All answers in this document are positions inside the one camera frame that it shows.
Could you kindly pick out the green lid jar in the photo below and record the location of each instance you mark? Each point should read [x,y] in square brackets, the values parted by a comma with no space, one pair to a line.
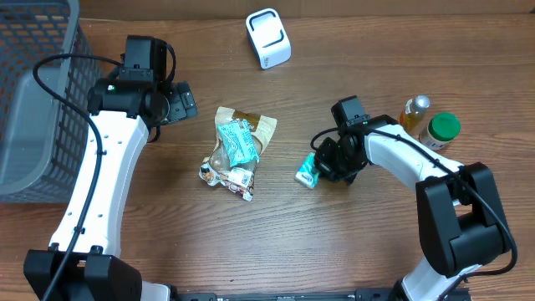
[441,130]

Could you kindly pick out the teal snack packet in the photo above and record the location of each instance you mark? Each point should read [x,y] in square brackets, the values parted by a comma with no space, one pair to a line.
[238,142]

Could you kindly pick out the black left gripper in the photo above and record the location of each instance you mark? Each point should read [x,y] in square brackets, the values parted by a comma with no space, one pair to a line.
[181,102]

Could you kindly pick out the yellow dish soap bottle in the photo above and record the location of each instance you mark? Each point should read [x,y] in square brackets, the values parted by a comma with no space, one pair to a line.
[414,112]

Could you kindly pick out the teal tissue pack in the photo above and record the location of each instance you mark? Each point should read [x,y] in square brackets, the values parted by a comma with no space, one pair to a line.
[307,173]

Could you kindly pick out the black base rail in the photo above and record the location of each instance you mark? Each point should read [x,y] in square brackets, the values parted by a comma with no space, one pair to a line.
[292,297]

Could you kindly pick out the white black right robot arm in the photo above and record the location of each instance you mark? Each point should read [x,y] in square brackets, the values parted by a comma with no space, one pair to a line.
[463,229]

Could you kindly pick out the brown snack pouch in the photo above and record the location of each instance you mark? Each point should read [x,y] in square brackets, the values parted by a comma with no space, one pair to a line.
[215,169]

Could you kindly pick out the dark grey plastic basket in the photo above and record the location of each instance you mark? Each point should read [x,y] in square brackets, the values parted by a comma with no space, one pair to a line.
[42,143]

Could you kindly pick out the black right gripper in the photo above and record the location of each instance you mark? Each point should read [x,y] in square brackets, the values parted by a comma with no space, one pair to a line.
[326,167]

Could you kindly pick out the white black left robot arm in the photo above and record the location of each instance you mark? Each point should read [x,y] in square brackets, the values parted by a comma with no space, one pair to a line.
[125,111]

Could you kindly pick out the white barcode scanner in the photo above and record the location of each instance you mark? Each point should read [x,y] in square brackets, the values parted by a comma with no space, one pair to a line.
[268,38]

